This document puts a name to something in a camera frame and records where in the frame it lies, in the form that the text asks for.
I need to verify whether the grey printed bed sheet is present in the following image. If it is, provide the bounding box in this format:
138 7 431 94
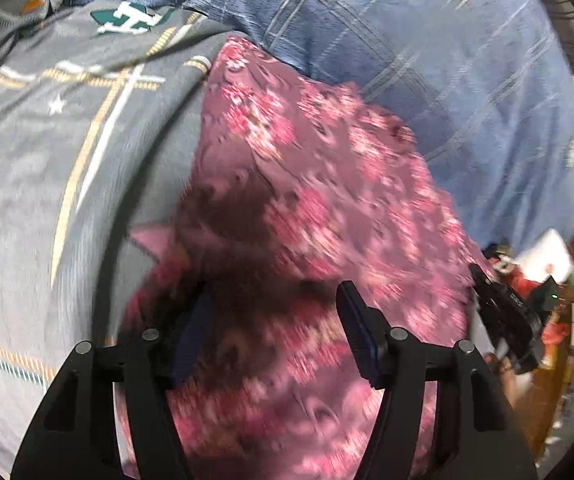
0 2 228 476

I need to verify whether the pink floral cloth garment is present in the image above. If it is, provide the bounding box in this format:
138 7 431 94
117 35 488 480

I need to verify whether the red and black small item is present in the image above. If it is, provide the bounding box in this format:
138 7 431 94
484 244 516 277

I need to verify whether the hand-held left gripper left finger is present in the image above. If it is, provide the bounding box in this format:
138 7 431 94
11 282 216 480

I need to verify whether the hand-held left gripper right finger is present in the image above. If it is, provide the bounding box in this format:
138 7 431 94
336 280 538 480

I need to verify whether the blue plaid quilt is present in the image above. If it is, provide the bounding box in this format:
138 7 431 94
44 0 574 256

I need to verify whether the red plastic bag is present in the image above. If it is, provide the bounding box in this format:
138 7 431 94
509 266 574 368

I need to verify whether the white paper bag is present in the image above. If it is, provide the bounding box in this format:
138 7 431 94
514 229 574 286

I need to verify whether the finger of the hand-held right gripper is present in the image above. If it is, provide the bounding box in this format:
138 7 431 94
468 261 506 333

